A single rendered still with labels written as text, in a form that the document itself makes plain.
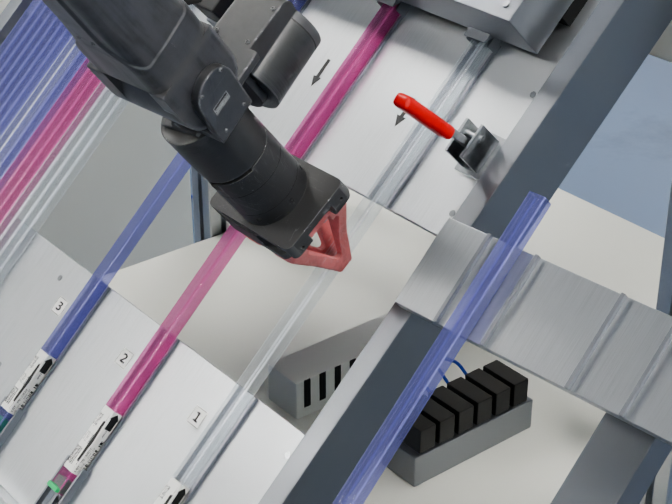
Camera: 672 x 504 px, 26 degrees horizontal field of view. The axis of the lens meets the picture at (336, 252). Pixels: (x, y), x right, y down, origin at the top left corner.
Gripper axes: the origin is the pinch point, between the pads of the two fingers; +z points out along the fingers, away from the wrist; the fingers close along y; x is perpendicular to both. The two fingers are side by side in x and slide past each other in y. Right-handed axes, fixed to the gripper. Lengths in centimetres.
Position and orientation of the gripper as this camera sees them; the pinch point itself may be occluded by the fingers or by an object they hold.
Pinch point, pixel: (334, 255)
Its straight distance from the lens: 113.7
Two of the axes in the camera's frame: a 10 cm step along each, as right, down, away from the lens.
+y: -6.3, -3.6, 6.9
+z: 4.9, 5.1, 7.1
